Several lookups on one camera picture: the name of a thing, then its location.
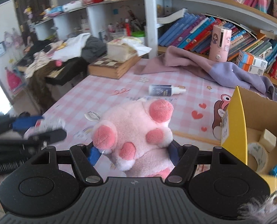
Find pink plush pig toy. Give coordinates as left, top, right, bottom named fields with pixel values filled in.
left=91, top=99, right=174, bottom=179

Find white spray bottle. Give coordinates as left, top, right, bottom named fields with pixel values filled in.
left=148, top=84, right=186, bottom=96

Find yellow packing tape roll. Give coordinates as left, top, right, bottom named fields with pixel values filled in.
left=248, top=142, right=268, bottom=173

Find blue plastic bag roll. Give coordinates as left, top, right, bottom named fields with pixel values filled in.
left=269, top=165, right=277, bottom=178

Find small white red box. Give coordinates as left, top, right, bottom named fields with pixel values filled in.
left=23, top=118, right=65, bottom=140

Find pink checkered tablecloth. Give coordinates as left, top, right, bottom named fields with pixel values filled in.
left=40, top=57, right=246, bottom=178

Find pile of clothes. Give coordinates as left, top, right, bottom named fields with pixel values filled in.
left=17, top=32, right=108, bottom=99

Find yellow cardboard box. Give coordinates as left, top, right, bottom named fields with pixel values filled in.
left=221, top=87, right=277, bottom=192

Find wooden chess board box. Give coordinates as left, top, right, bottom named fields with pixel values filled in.
left=88, top=56, right=141, bottom=79

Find pink purple cloth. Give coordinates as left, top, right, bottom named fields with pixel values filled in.
left=134, top=46, right=277, bottom=102

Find beige tissue box cover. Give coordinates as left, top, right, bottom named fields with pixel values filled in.
left=107, top=36, right=152, bottom=62

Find orange white small boxes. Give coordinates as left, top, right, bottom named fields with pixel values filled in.
left=235, top=51, right=267, bottom=76

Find row of leaning books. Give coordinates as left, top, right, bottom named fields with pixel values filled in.
left=158, top=12, right=277, bottom=66

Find pink cylindrical device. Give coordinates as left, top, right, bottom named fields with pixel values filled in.
left=209, top=25, right=232, bottom=62

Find white wooden bookshelf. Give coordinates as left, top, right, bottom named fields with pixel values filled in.
left=35, top=0, right=277, bottom=58

